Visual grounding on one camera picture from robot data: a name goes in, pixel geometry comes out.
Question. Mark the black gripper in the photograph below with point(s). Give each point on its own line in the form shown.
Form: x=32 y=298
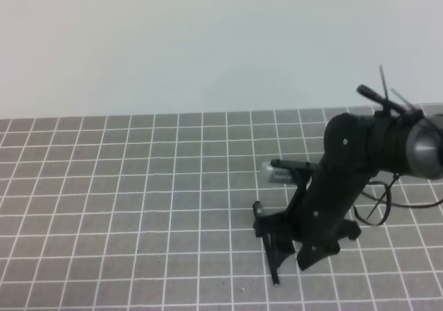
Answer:
x=310 y=235

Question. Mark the black zip tie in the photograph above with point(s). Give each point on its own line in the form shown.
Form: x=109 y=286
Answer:
x=383 y=81
x=385 y=197

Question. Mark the black zip tie lower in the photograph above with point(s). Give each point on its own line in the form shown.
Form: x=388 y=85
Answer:
x=385 y=197

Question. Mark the grey grid tablecloth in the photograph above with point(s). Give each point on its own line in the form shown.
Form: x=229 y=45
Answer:
x=154 y=212

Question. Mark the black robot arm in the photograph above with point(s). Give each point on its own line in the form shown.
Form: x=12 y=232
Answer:
x=356 y=149

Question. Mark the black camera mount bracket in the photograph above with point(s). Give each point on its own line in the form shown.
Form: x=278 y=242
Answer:
x=301 y=171

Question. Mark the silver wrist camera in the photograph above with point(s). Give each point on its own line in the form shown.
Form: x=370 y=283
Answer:
x=276 y=175

